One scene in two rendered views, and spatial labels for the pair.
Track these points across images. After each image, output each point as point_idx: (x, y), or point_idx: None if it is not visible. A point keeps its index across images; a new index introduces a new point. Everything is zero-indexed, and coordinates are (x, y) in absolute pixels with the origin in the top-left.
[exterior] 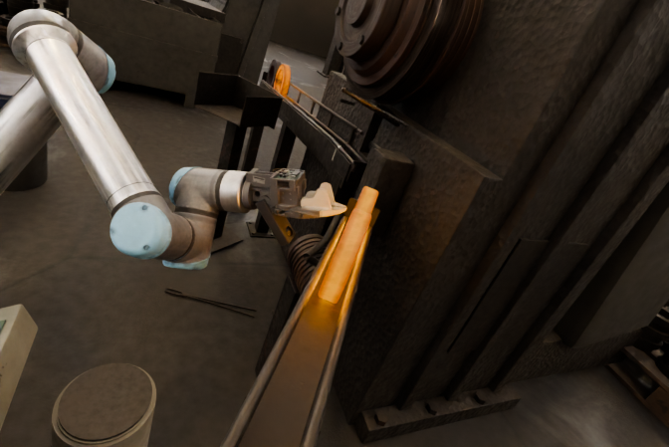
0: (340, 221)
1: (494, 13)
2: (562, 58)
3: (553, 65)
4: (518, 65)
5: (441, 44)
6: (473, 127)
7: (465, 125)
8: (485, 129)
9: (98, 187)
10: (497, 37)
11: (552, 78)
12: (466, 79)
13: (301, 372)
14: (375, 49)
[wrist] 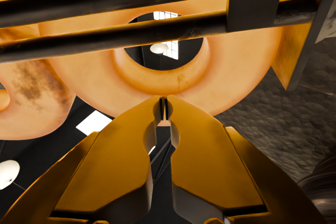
0: (230, 33)
1: (294, 169)
2: (220, 121)
3: (224, 119)
4: (252, 128)
5: (306, 188)
6: (289, 92)
7: (304, 95)
8: (269, 89)
9: None
10: (283, 153)
11: (221, 113)
12: (317, 137)
13: None
14: None
